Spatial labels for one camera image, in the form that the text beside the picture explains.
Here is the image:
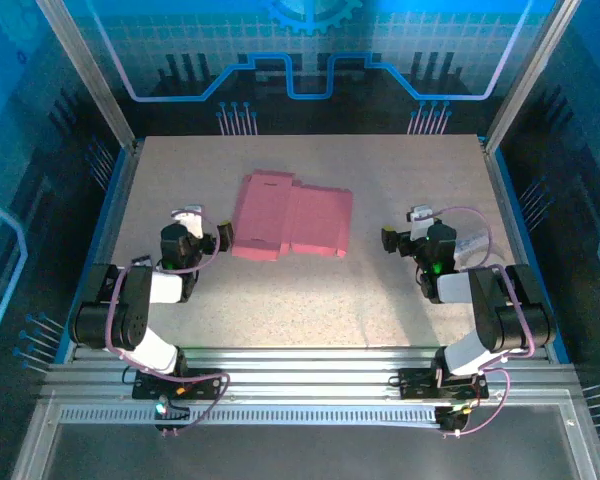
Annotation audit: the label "pink paper box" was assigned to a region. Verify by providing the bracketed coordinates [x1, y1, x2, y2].
[229, 168, 355, 262]

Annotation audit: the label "clear plastic bag with label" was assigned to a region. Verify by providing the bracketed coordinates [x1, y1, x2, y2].
[452, 224, 507, 274]

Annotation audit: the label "aluminium mounting rails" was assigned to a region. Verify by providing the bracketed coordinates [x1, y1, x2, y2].
[42, 345, 584, 407]

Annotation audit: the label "small black connector module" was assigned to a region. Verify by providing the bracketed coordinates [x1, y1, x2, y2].
[153, 397, 192, 435]
[435, 403, 470, 435]

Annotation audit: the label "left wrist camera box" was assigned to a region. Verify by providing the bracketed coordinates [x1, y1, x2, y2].
[171, 203, 205, 240]

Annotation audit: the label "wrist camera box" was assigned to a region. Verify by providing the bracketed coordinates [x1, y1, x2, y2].
[405, 204, 436, 240]
[171, 203, 205, 240]

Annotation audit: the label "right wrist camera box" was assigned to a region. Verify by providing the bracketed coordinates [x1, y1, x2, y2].
[405, 204, 436, 240]

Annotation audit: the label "aluminium table side rail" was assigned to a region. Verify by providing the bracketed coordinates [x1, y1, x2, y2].
[62, 142, 144, 364]
[481, 139, 561, 361]

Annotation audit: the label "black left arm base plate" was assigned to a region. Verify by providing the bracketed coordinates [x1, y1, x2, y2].
[131, 367, 225, 401]

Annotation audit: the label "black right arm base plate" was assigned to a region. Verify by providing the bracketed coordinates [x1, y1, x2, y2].
[397, 367, 491, 401]

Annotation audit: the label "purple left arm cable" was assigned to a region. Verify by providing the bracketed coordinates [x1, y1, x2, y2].
[104, 209, 231, 439]

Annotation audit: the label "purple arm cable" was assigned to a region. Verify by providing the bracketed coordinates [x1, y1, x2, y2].
[429, 205, 537, 440]
[104, 209, 231, 439]

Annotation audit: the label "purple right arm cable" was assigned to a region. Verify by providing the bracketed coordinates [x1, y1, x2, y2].
[429, 205, 537, 440]

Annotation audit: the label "slotted grey cable duct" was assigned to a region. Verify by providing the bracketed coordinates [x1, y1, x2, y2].
[58, 405, 444, 427]

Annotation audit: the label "aluminium frame post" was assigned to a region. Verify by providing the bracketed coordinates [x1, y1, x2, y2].
[482, 0, 584, 154]
[33, 0, 137, 151]

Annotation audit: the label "aluminium lower frame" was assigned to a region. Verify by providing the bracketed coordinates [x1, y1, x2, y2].
[9, 389, 600, 480]

